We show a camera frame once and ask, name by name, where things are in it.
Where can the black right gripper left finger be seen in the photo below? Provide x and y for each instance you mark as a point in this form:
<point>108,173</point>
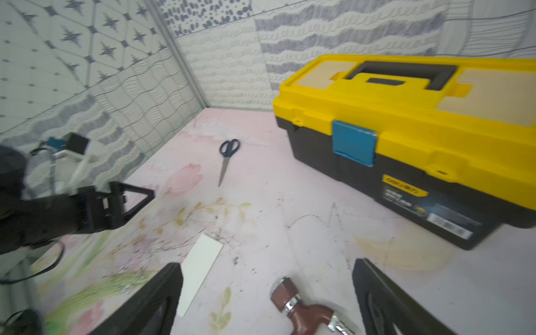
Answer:
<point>151,310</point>

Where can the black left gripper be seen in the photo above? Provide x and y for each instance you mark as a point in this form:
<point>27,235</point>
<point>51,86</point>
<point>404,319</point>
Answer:
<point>99,211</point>

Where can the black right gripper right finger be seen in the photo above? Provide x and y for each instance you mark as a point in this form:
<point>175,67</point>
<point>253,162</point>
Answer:
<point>388,309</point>

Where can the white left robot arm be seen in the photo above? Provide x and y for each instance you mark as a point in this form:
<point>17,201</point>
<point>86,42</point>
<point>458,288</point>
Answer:
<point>38,221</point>

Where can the yellow and black toolbox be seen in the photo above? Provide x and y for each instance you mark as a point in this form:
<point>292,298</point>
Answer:
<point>448,143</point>

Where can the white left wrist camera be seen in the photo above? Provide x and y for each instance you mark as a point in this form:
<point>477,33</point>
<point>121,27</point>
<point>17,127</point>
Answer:
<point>71,158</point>

